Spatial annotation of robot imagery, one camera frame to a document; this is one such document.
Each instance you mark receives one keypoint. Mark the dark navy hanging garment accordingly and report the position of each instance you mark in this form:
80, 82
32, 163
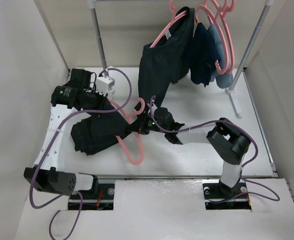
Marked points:
202, 56

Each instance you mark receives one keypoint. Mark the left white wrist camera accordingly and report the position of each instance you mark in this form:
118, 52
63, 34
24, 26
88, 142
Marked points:
105, 85

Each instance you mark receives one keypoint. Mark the grey clothes rack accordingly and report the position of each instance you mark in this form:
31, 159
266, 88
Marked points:
230, 91

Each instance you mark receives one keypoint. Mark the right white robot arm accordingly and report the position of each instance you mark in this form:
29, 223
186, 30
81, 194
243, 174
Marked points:
227, 139

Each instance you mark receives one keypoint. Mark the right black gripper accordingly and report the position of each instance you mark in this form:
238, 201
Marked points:
141, 124

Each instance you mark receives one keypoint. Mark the light blue hanging jeans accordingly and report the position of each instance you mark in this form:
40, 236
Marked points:
225, 80

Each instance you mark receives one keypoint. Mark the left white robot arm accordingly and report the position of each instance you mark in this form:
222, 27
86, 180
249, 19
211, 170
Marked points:
48, 173

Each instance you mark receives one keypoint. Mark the hanging black shorts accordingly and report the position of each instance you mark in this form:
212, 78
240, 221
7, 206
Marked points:
163, 64

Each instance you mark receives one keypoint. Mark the black trousers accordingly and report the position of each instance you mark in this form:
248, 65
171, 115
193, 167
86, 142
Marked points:
99, 132

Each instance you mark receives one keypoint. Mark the pink hanger with jeans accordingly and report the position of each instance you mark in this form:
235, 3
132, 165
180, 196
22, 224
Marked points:
226, 63

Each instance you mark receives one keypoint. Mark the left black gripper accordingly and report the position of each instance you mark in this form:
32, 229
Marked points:
102, 99

